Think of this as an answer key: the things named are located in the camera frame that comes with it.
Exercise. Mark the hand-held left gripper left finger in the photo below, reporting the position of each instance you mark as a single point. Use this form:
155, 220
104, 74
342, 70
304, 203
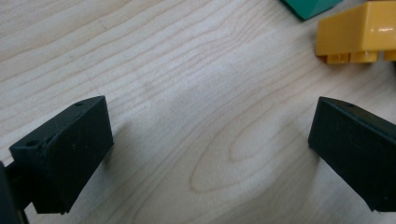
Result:
68, 155

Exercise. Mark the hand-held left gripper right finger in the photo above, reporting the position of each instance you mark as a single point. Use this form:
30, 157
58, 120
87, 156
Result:
358, 155

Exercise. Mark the yellow toy building block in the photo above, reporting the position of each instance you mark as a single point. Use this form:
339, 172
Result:
348, 31

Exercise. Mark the teal toy building block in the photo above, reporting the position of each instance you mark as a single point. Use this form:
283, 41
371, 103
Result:
311, 7

